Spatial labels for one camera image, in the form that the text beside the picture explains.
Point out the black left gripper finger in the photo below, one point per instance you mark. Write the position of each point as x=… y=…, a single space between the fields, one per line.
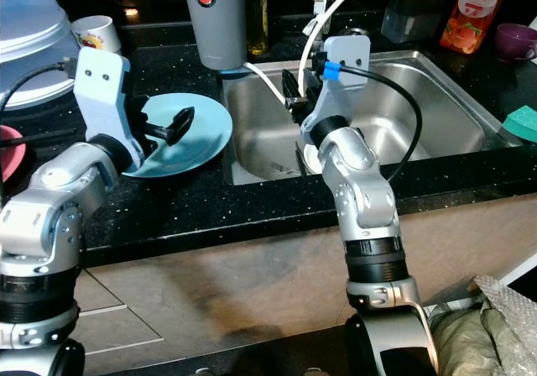
x=183 y=126

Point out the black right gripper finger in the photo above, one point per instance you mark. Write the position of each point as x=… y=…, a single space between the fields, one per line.
x=292 y=89
x=310 y=84

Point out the teal round plate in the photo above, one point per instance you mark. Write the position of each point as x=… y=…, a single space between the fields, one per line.
x=193 y=154

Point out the pink round plate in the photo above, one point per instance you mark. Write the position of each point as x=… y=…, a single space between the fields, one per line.
x=10 y=154

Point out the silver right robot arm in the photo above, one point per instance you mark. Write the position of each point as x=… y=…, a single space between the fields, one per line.
x=365 y=200

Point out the dark metal utensil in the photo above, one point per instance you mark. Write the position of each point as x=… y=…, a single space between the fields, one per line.
x=299 y=158

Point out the white round bowl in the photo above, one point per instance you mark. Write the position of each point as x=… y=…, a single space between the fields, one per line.
x=312 y=159

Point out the round metal sink strainer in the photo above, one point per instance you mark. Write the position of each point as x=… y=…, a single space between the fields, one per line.
x=354 y=32

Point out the white tap fitting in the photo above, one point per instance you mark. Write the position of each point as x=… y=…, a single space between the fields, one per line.
x=320 y=13

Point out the yellow oil bottle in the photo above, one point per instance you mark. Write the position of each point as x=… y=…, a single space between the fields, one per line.
x=257 y=19

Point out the grey tumbler with red sticker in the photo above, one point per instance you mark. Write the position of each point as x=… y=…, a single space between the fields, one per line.
x=214 y=23

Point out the white printed mug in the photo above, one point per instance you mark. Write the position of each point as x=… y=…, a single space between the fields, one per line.
x=96 y=36

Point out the dark sponge holder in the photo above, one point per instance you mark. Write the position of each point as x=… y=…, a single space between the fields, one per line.
x=411 y=22

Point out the stainless steel sink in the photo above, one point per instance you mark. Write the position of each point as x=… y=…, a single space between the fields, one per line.
x=453 y=107

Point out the peach juice carton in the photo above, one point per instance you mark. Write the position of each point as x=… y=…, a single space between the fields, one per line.
x=474 y=15

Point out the purple cup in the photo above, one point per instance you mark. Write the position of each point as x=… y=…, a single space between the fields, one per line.
x=516 y=42

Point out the green sponge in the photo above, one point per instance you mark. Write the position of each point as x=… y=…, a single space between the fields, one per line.
x=522 y=126

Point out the clear bubble wrap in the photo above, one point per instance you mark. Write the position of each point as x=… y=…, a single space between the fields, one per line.
x=487 y=334

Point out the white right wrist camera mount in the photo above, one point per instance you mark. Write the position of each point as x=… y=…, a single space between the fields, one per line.
x=344 y=82

